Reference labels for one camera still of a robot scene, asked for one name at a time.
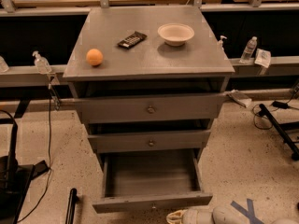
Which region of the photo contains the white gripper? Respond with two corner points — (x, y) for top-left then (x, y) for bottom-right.
(166, 209), (214, 224)

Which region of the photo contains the grey bottom drawer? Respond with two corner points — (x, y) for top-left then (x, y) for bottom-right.
(93, 149), (212, 213)

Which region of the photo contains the grey drawer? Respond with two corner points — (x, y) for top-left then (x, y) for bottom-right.
(93, 149), (212, 213)
(75, 93), (224, 123)
(88, 130), (210, 153)

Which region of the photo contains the grey middle drawer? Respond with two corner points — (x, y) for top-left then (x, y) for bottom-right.
(88, 130), (210, 153)

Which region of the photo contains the grey top drawer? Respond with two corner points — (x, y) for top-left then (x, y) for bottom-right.
(75, 93), (224, 123)

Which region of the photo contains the grey drawer cabinet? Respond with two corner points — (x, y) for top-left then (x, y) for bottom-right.
(63, 5), (235, 166)

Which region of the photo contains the black bar on floor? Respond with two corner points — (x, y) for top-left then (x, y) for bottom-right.
(65, 188), (78, 224)

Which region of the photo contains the white folded cloth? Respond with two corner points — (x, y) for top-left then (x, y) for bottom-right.
(228, 90), (252, 107)

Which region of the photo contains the black stand leg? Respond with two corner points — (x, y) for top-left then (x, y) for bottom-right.
(258, 104), (299, 161)

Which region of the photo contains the black stand base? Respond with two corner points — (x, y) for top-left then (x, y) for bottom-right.
(0, 110), (50, 224)

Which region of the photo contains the orange fruit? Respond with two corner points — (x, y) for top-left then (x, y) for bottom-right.
(86, 49), (104, 66)

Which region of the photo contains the small white pump bottle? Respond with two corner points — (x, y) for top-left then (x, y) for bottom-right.
(218, 35), (227, 50)

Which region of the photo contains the white wipe packet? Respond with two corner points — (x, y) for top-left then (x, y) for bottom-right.
(254, 49), (271, 68)

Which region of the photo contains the white paper bowl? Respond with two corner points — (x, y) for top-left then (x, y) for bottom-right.
(158, 23), (194, 47)

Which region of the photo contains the clear plastic water bottle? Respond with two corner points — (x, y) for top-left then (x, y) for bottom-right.
(240, 36), (257, 63)

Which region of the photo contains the clear pump sanitizer bottle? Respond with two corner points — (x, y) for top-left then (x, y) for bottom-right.
(33, 50), (51, 75)

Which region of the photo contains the black power adapter cable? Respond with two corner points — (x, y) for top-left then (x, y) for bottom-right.
(250, 84), (299, 131)

